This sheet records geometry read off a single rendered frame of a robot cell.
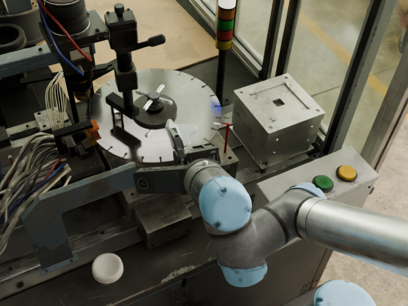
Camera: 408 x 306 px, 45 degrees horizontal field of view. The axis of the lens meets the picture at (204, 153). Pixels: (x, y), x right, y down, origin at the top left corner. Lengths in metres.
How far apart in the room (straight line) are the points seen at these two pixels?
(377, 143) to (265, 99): 0.32
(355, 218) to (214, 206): 0.21
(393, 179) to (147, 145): 1.59
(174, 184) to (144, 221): 0.27
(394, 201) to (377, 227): 1.69
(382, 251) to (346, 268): 1.43
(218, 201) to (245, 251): 0.11
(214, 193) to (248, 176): 0.61
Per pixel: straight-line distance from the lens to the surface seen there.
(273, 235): 0.82
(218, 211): 0.73
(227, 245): 0.79
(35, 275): 1.21
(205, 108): 1.22
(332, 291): 0.94
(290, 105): 1.34
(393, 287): 2.16
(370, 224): 0.73
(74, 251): 1.21
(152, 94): 1.18
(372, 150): 1.27
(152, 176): 0.92
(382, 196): 2.41
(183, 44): 1.75
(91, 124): 1.15
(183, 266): 1.18
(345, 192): 1.18
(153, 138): 1.15
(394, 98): 1.16
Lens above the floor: 1.79
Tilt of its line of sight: 48 degrees down
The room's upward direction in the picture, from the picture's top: 4 degrees clockwise
